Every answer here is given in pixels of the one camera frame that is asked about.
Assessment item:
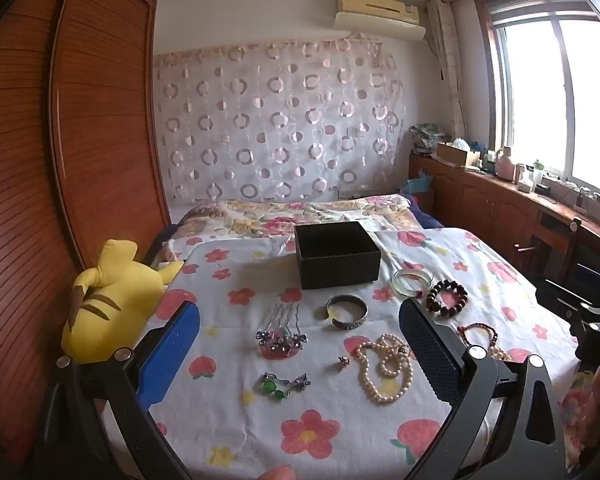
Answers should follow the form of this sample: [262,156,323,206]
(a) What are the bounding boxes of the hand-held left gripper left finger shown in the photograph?
[35,300,203,480]

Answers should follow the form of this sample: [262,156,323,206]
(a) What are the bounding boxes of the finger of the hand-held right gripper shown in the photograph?
[536,276,600,328]

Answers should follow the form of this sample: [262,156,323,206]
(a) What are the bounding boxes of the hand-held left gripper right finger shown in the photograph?
[397,297,571,480]

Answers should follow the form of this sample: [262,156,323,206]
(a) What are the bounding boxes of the red bead bracelet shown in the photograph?
[456,322,513,362]

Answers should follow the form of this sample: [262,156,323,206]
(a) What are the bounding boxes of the dark wooden bead bracelet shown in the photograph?
[425,280,469,317]

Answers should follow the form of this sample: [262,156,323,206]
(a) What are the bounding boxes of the pale green jade bangle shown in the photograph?
[392,268,435,297]

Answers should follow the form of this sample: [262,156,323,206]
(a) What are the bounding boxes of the white pearl necklace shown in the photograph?
[355,332,415,404]

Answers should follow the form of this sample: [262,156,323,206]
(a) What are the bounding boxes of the green stone silver brooch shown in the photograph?
[259,371,312,402]

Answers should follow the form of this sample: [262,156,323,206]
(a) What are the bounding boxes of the silver flower hairpins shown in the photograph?
[255,302,311,358]

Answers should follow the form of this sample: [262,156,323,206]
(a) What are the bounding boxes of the black jewelry box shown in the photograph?
[294,220,382,291]

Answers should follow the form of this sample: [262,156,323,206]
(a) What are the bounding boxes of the person's left hand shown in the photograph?
[257,464,298,480]

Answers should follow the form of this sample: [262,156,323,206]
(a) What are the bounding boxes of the wooden chair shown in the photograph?
[512,217,583,281]

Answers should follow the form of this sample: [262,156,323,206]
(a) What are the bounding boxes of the yellow plush toy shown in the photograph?
[61,239,185,365]

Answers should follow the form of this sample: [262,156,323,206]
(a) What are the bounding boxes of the brown wooden cabinet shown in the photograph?
[409,152,600,301]

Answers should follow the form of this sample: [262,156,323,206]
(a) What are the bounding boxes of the white floral bedsheet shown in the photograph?
[100,227,600,480]

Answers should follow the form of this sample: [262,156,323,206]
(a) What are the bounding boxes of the pink bottle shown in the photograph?
[495,146,517,181]

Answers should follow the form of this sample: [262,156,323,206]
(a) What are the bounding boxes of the dark blue blanket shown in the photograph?
[400,192,446,228]

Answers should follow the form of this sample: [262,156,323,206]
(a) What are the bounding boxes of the rose print quilt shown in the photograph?
[172,195,431,256]

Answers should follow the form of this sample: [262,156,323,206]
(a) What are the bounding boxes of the blue bag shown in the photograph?
[407,167,435,193]

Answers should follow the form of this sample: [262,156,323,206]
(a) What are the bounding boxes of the cardboard box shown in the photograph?
[436,141,481,168]

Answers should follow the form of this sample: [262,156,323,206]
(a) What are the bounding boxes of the window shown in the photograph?
[475,0,600,211]

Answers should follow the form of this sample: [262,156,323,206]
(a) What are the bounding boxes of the pile of patterned bags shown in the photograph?
[410,122,453,156]

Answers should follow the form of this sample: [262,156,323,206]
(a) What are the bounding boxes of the brown wooden wardrobe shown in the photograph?
[0,0,173,461]

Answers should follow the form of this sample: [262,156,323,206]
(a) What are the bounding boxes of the patterned window curtain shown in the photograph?
[426,0,468,146]

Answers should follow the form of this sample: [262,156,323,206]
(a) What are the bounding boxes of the white air deflector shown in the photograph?
[334,10,427,41]

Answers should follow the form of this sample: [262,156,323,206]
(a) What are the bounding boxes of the beige air conditioner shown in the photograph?
[337,0,419,17]

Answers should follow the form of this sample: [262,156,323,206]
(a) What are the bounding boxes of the circle patterned wall curtain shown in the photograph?
[152,35,406,206]

